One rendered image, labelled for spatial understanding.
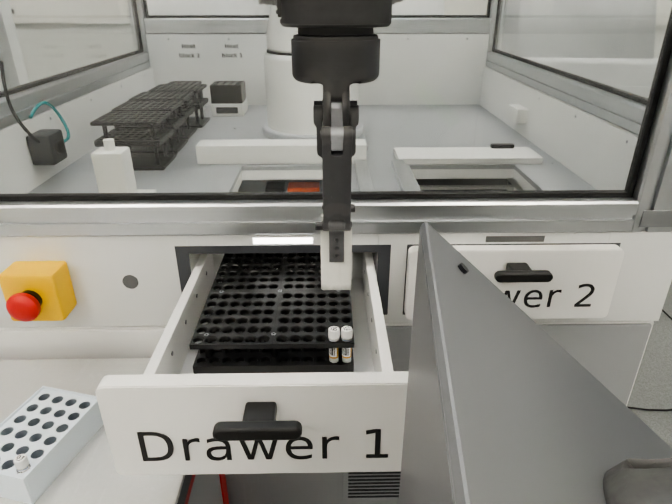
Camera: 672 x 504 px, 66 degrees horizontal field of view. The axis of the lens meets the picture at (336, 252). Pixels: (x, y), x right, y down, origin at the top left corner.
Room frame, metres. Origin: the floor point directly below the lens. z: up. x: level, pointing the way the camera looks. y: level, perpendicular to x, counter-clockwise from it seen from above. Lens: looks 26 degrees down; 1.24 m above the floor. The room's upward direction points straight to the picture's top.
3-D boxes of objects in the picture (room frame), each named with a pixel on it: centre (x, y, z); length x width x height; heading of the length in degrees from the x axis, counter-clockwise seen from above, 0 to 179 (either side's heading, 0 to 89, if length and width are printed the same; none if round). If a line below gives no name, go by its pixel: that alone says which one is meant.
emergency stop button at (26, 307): (0.57, 0.40, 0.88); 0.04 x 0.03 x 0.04; 91
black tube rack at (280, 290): (0.57, 0.07, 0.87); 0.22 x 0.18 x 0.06; 1
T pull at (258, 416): (0.34, 0.07, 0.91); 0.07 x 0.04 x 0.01; 91
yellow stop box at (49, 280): (0.61, 0.40, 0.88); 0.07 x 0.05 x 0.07; 91
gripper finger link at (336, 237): (0.44, 0.00, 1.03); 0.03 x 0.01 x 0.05; 1
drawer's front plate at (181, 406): (0.37, 0.07, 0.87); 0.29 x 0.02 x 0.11; 91
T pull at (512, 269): (0.61, -0.24, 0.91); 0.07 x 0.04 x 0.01; 91
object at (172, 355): (0.57, 0.07, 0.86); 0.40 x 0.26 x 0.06; 1
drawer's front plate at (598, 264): (0.63, -0.24, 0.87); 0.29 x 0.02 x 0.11; 91
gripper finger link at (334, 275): (0.45, 0.00, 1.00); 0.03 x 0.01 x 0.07; 91
